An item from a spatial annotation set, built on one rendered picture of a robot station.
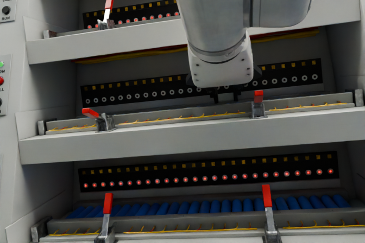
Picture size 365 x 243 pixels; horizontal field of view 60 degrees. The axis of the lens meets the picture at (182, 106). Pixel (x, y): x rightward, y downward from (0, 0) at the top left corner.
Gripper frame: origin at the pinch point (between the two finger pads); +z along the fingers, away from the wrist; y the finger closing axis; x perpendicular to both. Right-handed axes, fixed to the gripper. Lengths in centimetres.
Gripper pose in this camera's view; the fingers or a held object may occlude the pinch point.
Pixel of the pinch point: (225, 90)
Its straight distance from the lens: 60.1
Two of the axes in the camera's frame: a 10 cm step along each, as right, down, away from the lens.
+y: -9.8, 0.9, 1.7
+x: 0.1, 9.0, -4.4
